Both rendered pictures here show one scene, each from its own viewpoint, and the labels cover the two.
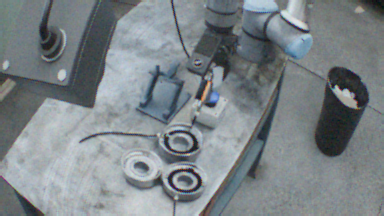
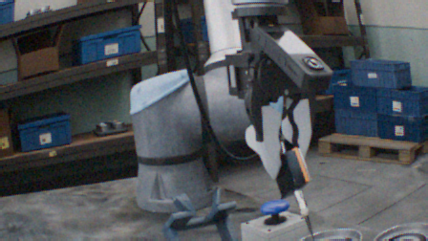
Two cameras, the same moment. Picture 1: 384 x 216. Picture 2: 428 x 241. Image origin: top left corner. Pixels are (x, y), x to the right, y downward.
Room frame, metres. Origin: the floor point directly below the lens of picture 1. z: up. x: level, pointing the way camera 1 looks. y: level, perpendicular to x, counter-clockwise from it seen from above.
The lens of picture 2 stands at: (0.54, 0.56, 1.10)
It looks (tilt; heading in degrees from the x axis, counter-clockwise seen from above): 9 degrees down; 312
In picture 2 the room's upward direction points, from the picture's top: 6 degrees counter-clockwise
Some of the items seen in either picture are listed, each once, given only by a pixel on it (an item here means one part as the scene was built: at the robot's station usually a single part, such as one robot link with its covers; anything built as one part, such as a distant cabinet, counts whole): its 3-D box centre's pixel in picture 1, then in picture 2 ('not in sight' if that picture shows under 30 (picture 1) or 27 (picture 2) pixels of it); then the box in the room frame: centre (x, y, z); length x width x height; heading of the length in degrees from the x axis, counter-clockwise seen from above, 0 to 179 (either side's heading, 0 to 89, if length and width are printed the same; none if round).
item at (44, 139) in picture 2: not in sight; (42, 132); (4.16, -1.47, 0.56); 0.52 x 0.38 x 0.22; 67
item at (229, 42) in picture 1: (218, 36); (265, 51); (0.97, -0.04, 1.07); 0.09 x 0.08 x 0.12; 157
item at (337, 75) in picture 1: (341, 114); not in sight; (1.71, -0.82, 0.21); 0.34 x 0.34 x 0.43
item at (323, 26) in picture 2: not in sight; (323, 17); (3.16, -4.08, 1.19); 0.45 x 0.40 x 0.37; 65
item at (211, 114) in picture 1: (210, 107); (273, 232); (0.99, -0.05, 0.82); 0.08 x 0.07 x 0.05; 160
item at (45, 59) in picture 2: not in sight; (35, 54); (4.15, -1.45, 1.19); 0.52 x 0.42 x 0.38; 70
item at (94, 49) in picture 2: not in sight; (103, 46); (3.93, -2.08, 1.11); 0.52 x 0.38 x 0.22; 70
